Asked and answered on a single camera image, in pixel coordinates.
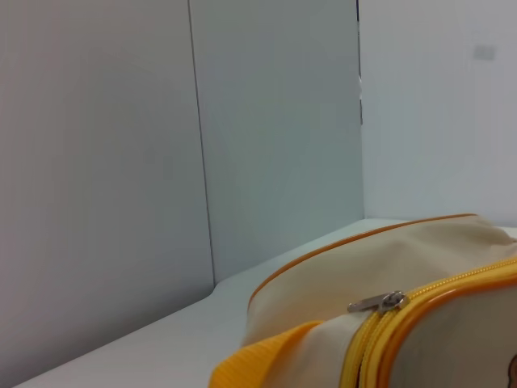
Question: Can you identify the cream food bag yellow zipper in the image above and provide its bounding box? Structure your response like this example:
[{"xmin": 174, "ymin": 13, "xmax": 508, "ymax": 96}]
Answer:
[{"xmin": 208, "ymin": 213, "xmax": 517, "ymax": 388}]

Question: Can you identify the silver metal zipper pull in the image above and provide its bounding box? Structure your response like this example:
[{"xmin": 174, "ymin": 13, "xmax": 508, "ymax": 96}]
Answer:
[{"xmin": 347, "ymin": 289, "xmax": 411, "ymax": 316}]

